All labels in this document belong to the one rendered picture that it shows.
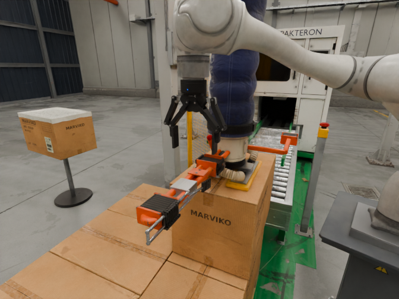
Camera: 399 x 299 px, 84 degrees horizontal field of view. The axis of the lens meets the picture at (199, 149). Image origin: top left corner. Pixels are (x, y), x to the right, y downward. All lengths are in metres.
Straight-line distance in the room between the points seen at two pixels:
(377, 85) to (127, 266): 1.21
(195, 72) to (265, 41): 0.19
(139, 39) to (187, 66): 11.64
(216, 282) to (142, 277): 0.34
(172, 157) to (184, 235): 1.58
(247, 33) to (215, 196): 0.65
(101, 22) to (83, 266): 12.82
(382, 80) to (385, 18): 9.98
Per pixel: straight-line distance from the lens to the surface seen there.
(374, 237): 1.23
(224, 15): 0.43
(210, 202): 0.98
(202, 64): 0.62
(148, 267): 1.24
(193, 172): 0.79
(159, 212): 0.57
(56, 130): 2.41
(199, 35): 0.44
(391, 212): 1.28
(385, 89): 0.76
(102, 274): 1.27
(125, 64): 12.72
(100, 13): 13.65
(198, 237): 1.12
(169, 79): 2.43
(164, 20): 2.47
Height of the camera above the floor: 1.45
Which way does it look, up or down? 20 degrees down
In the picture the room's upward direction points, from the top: straight up
